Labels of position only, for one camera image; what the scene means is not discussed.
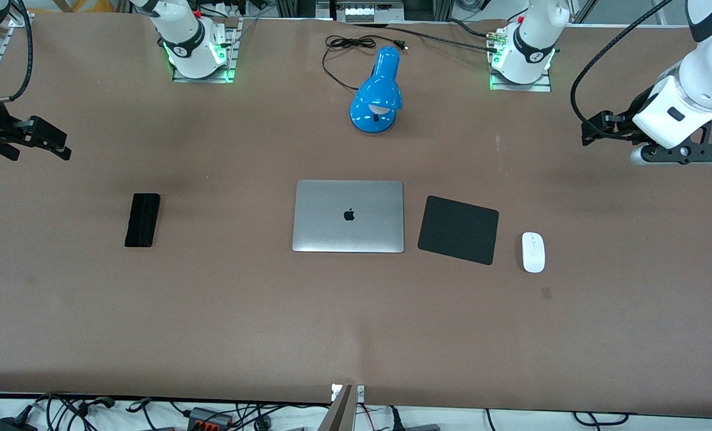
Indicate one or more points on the perforated aluminium rail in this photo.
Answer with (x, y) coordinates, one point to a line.
(1, 51)

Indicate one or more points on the black power adapter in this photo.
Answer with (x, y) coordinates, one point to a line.
(14, 425)

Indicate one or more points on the black phone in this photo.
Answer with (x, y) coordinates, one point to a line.
(142, 220)

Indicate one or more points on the aluminium arm base plate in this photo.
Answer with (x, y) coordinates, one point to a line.
(520, 87)
(232, 60)

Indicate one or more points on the black orange connector block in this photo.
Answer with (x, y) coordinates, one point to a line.
(211, 419)

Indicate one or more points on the white computer mouse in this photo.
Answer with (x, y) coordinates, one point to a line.
(533, 252)

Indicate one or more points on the grey device with white buttons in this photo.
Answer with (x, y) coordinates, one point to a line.
(364, 12)

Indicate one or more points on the black camera mounting bracket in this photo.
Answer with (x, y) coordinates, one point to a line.
(688, 152)

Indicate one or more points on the black mouse pad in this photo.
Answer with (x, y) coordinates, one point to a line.
(458, 230)

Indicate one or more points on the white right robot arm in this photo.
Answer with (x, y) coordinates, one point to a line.
(182, 33)

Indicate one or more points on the blue desk lamp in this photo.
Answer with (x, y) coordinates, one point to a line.
(379, 90)

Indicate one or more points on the silver closed laptop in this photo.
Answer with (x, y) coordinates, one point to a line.
(348, 216)

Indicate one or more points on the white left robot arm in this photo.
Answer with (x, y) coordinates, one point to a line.
(709, 66)

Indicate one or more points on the grey camera stand post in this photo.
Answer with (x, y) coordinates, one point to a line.
(344, 413)

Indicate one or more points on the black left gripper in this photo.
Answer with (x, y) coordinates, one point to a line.
(629, 117)

